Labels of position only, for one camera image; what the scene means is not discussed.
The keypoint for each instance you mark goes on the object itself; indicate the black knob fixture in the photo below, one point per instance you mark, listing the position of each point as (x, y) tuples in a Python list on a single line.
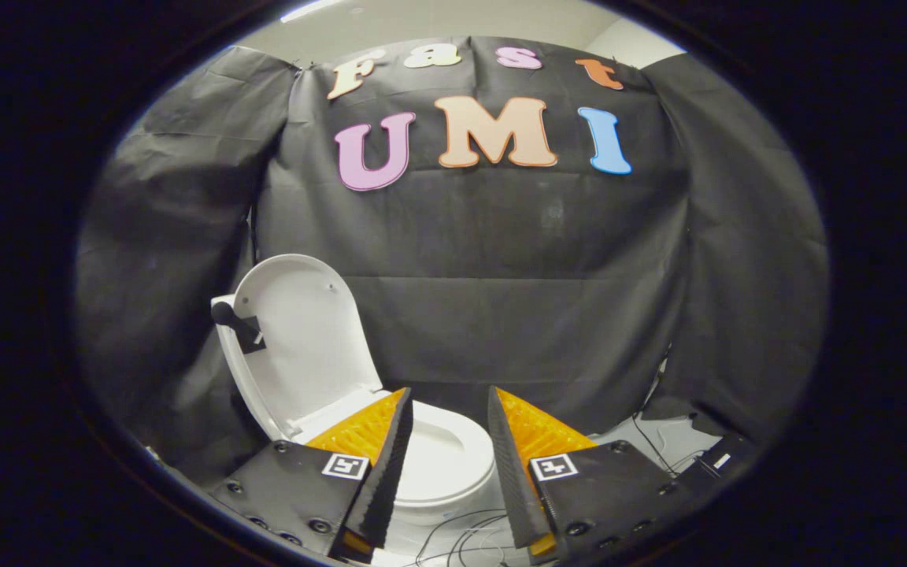
[(237, 321)]

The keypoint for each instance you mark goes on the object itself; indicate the white toilet lid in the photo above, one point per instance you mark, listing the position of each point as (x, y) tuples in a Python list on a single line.
[(312, 339)]

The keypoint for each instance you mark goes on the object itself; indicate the white toilet seat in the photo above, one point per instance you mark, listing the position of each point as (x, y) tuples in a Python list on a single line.
[(471, 480)]

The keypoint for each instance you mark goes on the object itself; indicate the black device box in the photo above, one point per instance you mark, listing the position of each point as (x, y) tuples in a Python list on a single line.
[(725, 457)]

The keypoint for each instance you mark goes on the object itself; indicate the black backdrop cloth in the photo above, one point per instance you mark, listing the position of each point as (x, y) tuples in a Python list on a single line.
[(501, 236)]

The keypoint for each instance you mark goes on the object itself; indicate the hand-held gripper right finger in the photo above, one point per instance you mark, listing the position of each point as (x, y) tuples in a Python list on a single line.
[(512, 480)]

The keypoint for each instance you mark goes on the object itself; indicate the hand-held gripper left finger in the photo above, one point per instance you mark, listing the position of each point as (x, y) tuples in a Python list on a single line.
[(386, 472)]

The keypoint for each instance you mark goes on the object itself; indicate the white ceramic toilet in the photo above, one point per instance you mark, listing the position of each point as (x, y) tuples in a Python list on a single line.
[(434, 513)]

